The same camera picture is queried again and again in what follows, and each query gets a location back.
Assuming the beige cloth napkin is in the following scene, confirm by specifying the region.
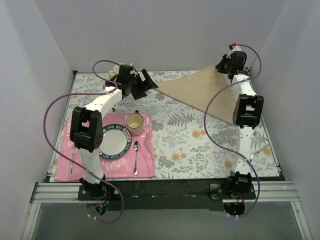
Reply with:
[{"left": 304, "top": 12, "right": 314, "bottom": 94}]
[{"left": 155, "top": 65, "right": 236, "bottom": 125}]

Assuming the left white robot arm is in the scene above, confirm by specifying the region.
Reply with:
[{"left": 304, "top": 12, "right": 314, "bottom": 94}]
[{"left": 69, "top": 64, "right": 158, "bottom": 200}]

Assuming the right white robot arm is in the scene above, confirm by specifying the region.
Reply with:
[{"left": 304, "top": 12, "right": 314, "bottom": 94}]
[{"left": 215, "top": 44, "right": 264, "bottom": 199}]

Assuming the yellow mug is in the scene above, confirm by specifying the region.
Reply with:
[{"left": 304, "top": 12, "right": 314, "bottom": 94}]
[{"left": 108, "top": 64, "right": 120, "bottom": 82}]

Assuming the cream mug dark rim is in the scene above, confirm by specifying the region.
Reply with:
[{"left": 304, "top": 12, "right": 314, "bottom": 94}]
[{"left": 125, "top": 110, "right": 145, "bottom": 136}]

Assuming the white plate teal rim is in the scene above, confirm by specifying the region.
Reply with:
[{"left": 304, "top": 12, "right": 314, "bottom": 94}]
[{"left": 99, "top": 124, "right": 132, "bottom": 160}]

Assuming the silver metal spoon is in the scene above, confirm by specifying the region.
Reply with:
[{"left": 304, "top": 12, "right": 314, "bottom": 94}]
[{"left": 133, "top": 140, "right": 141, "bottom": 175}]

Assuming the pink floral placemat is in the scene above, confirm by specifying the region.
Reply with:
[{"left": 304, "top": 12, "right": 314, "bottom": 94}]
[{"left": 53, "top": 113, "right": 156, "bottom": 182}]

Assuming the floral tablecloth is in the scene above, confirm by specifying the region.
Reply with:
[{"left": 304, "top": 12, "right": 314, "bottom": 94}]
[{"left": 48, "top": 73, "right": 281, "bottom": 182}]

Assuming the silver metal fork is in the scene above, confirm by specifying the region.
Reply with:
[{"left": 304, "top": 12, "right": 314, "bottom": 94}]
[{"left": 68, "top": 146, "right": 77, "bottom": 177}]

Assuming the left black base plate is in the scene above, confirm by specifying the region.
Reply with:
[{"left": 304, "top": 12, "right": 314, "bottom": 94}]
[{"left": 77, "top": 184, "right": 121, "bottom": 201}]

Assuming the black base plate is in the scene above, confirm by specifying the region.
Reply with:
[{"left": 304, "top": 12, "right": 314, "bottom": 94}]
[
  {"left": 77, "top": 184, "right": 121, "bottom": 201},
  {"left": 208, "top": 183, "right": 256, "bottom": 200}
]

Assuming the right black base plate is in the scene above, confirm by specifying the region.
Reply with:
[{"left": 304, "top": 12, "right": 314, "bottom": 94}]
[{"left": 208, "top": 183, "right": 256, "bottom": 200}]

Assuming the aluminium frame rail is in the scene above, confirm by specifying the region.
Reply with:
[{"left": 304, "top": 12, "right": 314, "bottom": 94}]
[{"left": 30, "top": 178, "right": 300, "bottom": 203}]

